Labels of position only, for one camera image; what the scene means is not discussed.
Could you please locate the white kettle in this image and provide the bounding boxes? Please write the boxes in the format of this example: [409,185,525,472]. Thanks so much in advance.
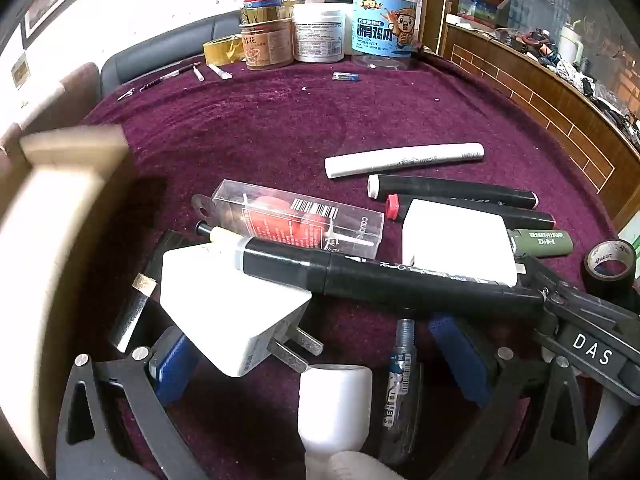
[556,21,586,66]

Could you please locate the blue pen refill tube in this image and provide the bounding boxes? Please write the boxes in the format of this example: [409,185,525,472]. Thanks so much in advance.
[380,317,418,463]

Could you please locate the black tape roll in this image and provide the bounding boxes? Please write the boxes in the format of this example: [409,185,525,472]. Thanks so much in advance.
[584,241,640,298]

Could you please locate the framed wall picture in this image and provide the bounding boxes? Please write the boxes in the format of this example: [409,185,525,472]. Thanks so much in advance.
[20,0,136,46]

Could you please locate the black marker with white cap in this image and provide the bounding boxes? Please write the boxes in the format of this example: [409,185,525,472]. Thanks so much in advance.
[366,174,540,210]

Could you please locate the white jar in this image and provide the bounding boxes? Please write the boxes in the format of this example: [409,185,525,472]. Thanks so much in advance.
[291,4,347,64]

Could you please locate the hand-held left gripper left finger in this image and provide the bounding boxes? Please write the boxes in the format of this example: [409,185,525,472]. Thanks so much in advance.
[55,329,211,480]

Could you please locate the brown chair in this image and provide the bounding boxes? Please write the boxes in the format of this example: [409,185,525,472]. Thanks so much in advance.
[0,62,101,161]

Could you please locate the thin black pen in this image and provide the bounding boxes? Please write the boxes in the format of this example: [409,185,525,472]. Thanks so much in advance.
[140,62,202,92]

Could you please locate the clear jar with blue label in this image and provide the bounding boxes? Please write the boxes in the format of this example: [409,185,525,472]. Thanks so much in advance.
[351,0,421,71]

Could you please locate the cardboard tray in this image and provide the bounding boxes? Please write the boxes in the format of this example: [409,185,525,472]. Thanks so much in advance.
[0,125,131,480]

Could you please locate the wooden cabinet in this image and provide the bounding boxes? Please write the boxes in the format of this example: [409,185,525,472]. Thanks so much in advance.
[420,0,640,233]

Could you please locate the black leather sofa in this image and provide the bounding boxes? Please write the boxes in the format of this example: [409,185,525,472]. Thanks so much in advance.
[100,12,246,98]

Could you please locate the white charger with plug prongs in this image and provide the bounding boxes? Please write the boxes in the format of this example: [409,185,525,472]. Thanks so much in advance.
[160,242,325,378]

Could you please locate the black marker with red cap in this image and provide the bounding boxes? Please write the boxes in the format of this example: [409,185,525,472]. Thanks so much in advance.
[385,193,557,231]

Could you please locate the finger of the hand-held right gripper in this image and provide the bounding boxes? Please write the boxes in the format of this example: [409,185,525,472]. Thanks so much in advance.
[515,255,576,301]
[532,305,561,357]

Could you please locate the yellow tape roll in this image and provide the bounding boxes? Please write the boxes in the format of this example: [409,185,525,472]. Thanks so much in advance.
[202,33,247,67]

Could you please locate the black lighter with gold top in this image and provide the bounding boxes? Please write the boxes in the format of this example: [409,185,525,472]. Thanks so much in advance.
[109,273,160,353]

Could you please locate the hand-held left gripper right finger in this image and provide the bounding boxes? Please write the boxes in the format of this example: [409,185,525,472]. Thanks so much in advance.
[427,312,593,480]

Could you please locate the white square charger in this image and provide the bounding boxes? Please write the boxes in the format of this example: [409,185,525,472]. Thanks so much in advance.
[401,199,519,288]

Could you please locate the clear plastic box red contents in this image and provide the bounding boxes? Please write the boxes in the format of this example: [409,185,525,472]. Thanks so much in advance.
[191,179,386,261]

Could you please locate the white bottle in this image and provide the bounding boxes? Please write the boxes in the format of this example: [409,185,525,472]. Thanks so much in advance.
[298,364,374,480]

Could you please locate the purple velvet tablecloth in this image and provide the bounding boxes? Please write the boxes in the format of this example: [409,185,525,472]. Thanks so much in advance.
[82,52,626,480]

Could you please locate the brown jar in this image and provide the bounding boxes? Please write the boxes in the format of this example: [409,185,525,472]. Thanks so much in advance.
[238,7,295,71]

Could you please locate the black marker with grey end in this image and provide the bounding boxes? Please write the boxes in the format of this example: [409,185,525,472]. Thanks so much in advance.
[234,235,547,318]

